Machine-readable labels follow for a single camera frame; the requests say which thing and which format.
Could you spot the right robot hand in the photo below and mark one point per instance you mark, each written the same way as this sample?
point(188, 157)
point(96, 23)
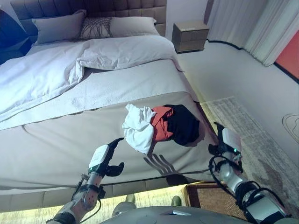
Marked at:
point(227, 137)

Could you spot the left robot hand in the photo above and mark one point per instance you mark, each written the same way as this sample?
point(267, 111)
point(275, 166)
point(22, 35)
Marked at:
point(101, 156)

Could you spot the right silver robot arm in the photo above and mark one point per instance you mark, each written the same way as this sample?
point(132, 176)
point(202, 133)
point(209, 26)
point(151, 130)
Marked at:
point(247, 191)

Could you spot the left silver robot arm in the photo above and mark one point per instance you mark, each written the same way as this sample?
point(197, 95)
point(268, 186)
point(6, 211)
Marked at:
point(81, 196)

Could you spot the large bed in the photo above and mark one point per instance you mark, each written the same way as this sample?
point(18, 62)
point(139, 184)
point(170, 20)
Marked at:
point(98, 112)

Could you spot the woven wicker basket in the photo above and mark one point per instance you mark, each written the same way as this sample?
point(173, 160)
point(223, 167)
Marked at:
point(210, 196)

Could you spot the grey patterned rug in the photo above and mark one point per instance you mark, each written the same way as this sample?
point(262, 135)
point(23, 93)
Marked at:
point(254, 142)

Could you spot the black cloth garment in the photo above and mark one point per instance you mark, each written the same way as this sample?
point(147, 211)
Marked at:
point(183, 127)

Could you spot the white cloth garment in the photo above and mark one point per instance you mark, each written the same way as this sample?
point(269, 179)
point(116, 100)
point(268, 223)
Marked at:
point(138, 129)

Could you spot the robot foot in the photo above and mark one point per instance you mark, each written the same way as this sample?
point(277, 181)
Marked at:
point(176, 200)
point(130, 198)

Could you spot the red cloth garment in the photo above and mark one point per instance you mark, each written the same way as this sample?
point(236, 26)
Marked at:
point(161, 126)

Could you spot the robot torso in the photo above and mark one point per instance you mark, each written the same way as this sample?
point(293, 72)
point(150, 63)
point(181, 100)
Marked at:
point(149, 214)

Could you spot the white duvet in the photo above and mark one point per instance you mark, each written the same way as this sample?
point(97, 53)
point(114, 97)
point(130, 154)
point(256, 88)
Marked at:
point(70, 67)

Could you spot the wooden nightstand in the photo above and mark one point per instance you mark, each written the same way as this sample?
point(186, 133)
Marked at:
point(190, 36)

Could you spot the white curtain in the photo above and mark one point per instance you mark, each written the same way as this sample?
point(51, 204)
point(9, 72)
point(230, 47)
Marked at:
point(252, 28)

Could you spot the patterned decorative cushion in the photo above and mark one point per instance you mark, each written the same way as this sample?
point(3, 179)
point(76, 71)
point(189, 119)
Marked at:
point(96, 27)

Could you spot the grey pillow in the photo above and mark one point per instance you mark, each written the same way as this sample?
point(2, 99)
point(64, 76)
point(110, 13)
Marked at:
point(57, 26)
point(133, 26)

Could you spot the brown tufted headboard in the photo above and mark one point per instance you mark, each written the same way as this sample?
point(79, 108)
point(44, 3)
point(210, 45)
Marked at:
point(93, 9)

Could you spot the orange wall panel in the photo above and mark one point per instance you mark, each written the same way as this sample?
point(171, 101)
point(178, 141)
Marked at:
point(287, 58)

